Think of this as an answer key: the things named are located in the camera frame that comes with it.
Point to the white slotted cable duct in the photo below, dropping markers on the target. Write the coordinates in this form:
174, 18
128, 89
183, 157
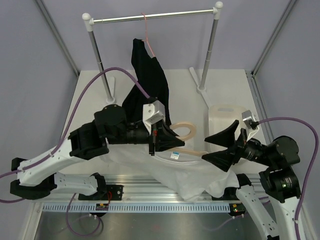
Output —
209, 207

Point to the black t shirt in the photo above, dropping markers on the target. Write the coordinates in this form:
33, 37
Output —
152, 78

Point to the aluminium rail base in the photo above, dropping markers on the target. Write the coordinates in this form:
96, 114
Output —
142, 188

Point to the silver clothes rack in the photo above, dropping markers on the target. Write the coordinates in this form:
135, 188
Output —
199, 81

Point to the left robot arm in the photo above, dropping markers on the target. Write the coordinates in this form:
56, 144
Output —
39, 177

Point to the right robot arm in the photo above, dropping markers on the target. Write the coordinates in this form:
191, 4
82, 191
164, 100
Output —
278, 180

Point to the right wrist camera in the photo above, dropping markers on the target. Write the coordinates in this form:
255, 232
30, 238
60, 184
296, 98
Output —
250, 121

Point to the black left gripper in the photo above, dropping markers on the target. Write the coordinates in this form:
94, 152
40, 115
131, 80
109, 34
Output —
163, 138

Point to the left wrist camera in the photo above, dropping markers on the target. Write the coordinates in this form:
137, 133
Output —
152, 113

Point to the pink wire hanger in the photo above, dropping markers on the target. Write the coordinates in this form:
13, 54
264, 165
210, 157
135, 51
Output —
147, 36

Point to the beige wooden hanger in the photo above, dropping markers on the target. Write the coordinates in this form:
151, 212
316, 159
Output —
186, 139

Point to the white plastic bin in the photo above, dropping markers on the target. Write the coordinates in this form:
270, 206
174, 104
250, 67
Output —
221, 116

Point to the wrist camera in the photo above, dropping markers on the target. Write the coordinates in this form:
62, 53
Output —
152, 113
250, 121

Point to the white t shirt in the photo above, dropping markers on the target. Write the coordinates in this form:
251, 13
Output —
187, 175

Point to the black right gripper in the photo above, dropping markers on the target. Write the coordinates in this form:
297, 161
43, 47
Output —
224, 159

